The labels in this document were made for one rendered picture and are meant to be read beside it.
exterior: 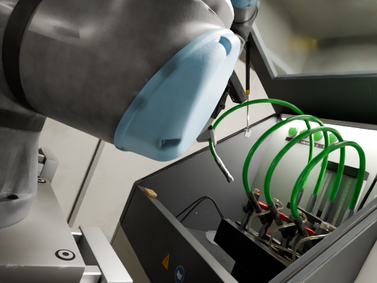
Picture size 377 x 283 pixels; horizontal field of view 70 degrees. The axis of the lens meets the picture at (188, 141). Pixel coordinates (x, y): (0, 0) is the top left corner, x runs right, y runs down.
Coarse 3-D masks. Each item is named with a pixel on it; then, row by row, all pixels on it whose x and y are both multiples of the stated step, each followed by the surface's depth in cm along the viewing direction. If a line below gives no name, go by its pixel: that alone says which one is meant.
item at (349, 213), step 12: (336, 144) 60; (348, 144) 62; (324, 156) 59; (360, 156) 66; (360, 168) 67; (300, 180) 57; (360, 180) 67; (300, 216) 59; (348, 216) 68; (300, 228) 59
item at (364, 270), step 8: (376, 240) 55; (376, 248) 54; (368, 256) 54; (376, 256) 53; (368, 264) 53; (376, 264) 52; (360, 272) 54; (368, 272) 53; (376, 272) 52; (360, 280) 53; (368, 280) 52; (376, 280) 51
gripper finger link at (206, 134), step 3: (207, 129) 89; (204, 132) 89; (207, 132) 89; (210, 132) 88; (213, 132) 88; (198, 135) 88; (201, 135) 88; (204, 135) 88; (207, 135) 88; (210, 135) 88; (213, 135) 88; (198, 138) 88; (201, 138) 88; (204, 138) 88; (207, 138) 88; (213, 138) 88; (216, 138) 89; (213, 141) 88; (216, 141) 89
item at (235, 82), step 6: (234, 72) 68; (234, 78) 68; (234, 84) 69; (240, 84) 70; (234, 90) 70; (240, 90) 70; (234, 96) 71; (240, 96) 70; (246, 96) 71; (234, 102) 74; (240, 102) 72
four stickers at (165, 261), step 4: (168, 252) 68; (164, 256) 69; (168, 256) 68; (172, 256) 66; (164, 260) 69; (168, 260) 67; (164, 264) 68; (168, 264) 67; (180, 264) 63; (176, 268) 63; (180, 268) 62; (176, 272) 63; (180, 272) 62; (184, 272) 61; (176, 276) 62; (180, 276) 61; (184, 276) 60; (176, 280) 62; (180, 280) 61
